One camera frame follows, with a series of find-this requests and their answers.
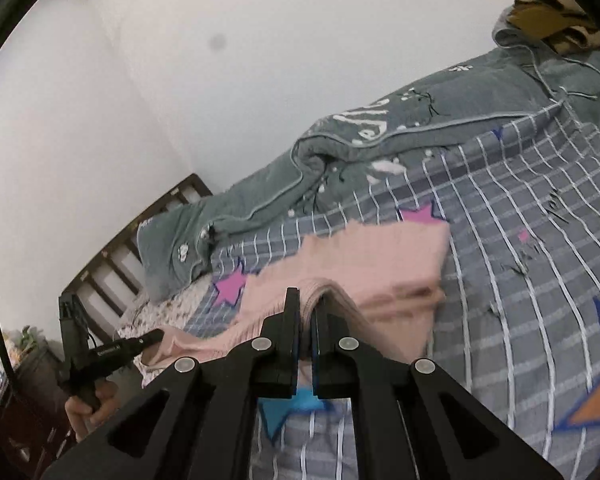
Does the dark bedside cabinet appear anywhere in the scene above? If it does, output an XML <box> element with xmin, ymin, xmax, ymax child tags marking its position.
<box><xmin>0</xmin><ymin>380</ymin><xmax>76</xmax><ymax>466</ymax></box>

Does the floral bed sheet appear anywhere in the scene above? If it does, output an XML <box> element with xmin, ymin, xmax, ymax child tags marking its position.
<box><xmin>115</xmin><ymin>275</ymin><xmax>216</xmax><ymax>341</ymax></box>

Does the grey bin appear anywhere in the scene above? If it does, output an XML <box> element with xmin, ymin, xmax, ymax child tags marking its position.
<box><xmin>16</xmin><ymin>345</ymin><xmax>65</xmax><ymax>411</ymax></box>

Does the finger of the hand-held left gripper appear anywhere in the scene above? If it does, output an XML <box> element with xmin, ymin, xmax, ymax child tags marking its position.
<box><xmin>92</xmin><ymin>330</ymin><xmax>165</xmax><ymax>361</ymax></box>

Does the dark wooden headboard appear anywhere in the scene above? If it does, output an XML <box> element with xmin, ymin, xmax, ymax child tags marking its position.
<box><xmin>60</xmin><ymin>174</ymin><xmax>213</xmax><ymax>346</ymax></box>

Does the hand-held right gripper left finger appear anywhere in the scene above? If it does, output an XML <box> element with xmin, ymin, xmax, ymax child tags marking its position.
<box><xmin>40</xmin><ymin>287</ymin><xmax>301</xmax><ymax>480</ymax></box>

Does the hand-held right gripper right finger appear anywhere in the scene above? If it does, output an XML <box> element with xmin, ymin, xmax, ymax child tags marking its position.
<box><xmin>310</xmin><ymin>300</ymin><xmax>566</xmax><ymax>480</ymax></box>

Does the pink knit sweater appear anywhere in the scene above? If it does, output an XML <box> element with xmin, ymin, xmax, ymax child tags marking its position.
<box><xmin>135</xmin><ymin>220</ymin><xmax>451</xmax><ymax>396</ymax></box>

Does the person's left hand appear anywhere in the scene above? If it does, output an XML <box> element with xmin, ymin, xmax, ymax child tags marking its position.
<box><xmin>65</xmin><ymin>379</ymin><xmax>118</xmax><ymax>443</ymax></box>

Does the grey checked star blanket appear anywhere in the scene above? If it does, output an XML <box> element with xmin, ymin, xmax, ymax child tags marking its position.
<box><xmin>182</xmin><ymin>105</ymin><xmax>600</xmax><ymax>480</ymax></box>

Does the grey printed quilt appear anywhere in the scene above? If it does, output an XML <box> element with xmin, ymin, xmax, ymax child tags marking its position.
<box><xmin>137</xmin><ymin>27</ymin><xmax>600</xmax><ymax>301</ymax></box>

